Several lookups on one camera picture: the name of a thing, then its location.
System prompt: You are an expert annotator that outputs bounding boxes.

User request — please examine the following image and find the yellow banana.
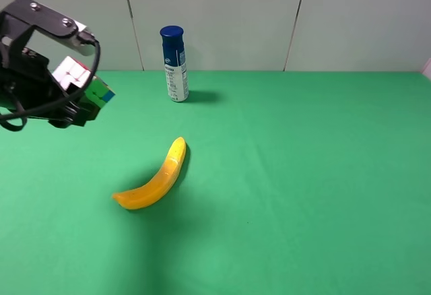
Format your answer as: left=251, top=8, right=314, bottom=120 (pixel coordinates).
left=112, top=137, right=187, bottom=210

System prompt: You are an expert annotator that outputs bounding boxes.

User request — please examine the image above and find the multicoloured puzzle cube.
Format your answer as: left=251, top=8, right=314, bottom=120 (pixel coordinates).
left=53, top=56, right=115, bottom=126

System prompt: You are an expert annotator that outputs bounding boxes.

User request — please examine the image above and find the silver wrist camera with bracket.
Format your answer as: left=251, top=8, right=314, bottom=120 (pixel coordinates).
left=1, top=0, right=95, bottom=56

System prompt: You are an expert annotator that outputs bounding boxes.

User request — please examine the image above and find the blue white spray can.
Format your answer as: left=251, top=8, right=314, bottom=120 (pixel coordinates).
left=160, top=26, right=189, bottom=102

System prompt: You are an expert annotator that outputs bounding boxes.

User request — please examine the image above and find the black camera cable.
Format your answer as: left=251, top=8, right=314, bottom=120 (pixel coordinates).
left=0, top=32, right=102, bottom=133

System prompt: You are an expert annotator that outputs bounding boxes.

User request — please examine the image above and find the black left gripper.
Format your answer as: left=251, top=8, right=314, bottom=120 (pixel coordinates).
left=1, top=13, right=100, bottom=128

